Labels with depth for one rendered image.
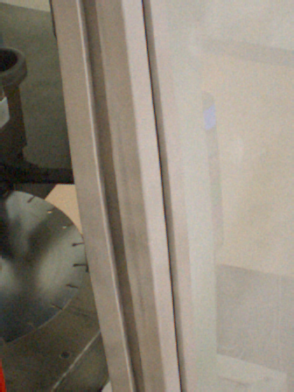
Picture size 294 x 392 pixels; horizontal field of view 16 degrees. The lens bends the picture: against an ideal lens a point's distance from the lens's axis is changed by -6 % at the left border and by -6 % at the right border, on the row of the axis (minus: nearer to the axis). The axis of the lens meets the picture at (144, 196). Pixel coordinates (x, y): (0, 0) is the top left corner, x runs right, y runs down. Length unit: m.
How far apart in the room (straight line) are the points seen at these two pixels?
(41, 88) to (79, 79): 1.50
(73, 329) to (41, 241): 0.12
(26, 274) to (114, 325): 0.61
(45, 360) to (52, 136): 0.69
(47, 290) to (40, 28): 1.15
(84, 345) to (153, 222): 0.72
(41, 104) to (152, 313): 1.39
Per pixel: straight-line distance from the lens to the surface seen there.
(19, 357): 1.30
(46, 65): 2.14
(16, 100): 1.76
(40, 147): 1.87
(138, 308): 0.63
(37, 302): 1.22
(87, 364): 1.31
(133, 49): 0.53
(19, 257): 1.29
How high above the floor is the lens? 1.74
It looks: 36 degrees down
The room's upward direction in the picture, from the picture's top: 6 degrees counter-clockwise
